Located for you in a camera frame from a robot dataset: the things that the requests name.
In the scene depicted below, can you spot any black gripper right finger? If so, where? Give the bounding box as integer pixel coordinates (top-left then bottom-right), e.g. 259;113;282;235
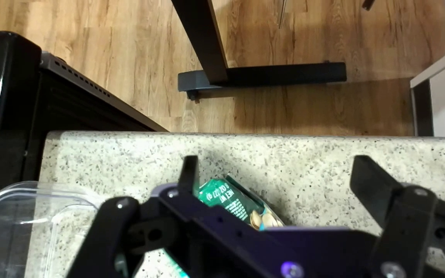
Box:
349;155;445;278

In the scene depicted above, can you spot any black metal stand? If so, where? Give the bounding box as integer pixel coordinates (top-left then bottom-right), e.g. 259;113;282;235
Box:
169;0;349;102

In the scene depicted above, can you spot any black electric stove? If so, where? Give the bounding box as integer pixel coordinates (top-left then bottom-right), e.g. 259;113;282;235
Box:
0;30;168;209

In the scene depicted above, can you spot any transparent rectangular container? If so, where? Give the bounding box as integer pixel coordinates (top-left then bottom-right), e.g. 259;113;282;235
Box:
0;180;101;278

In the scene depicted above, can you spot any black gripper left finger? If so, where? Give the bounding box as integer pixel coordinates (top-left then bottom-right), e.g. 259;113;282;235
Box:
66;155;288;278

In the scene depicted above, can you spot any green snack pack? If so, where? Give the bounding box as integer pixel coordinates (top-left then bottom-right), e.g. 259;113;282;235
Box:
162;177;285;278

